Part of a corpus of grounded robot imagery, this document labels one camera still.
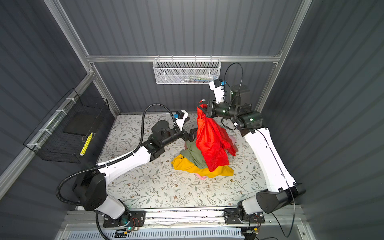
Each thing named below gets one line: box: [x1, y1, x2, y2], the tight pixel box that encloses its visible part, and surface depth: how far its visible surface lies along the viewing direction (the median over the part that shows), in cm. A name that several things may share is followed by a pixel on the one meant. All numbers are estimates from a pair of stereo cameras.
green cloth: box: [180, 137, 209, 169], surface depth 88 cm
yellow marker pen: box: [80, 132, 94, 156], surface depth 70 cm
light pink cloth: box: [195, 173, 207, 180], surface depth 88 cm
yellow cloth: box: [171, 154, 234, 178], surface depth 88 cm
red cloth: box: [195, 99, 236, 172], surface depth 74 cm
